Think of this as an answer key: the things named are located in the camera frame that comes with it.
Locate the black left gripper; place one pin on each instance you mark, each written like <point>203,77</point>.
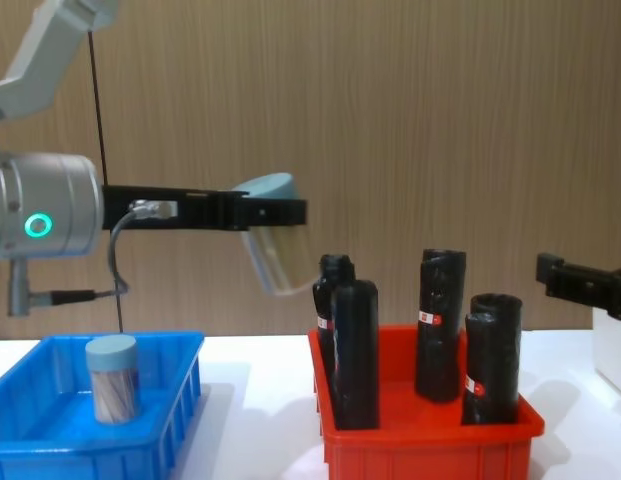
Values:
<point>200,207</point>

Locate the clear jar with blue lid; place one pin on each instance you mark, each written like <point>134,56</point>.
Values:
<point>280,260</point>
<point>114,385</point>

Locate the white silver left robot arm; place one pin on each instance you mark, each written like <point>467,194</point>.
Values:
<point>50,200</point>

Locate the white box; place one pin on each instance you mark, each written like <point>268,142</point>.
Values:
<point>612,350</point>

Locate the black bag roll with label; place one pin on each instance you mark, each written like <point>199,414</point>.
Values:
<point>330,280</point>

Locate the short black bag roll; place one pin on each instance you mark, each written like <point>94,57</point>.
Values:
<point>491,370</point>

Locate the tall black bag roll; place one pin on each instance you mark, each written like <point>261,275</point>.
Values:
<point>440,325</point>

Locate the plain black bag roll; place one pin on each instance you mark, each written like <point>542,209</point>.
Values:
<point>356,360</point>

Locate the red plastic bin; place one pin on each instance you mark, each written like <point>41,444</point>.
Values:
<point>430,445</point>

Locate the blue plastic bin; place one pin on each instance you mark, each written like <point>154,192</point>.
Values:
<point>50,425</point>

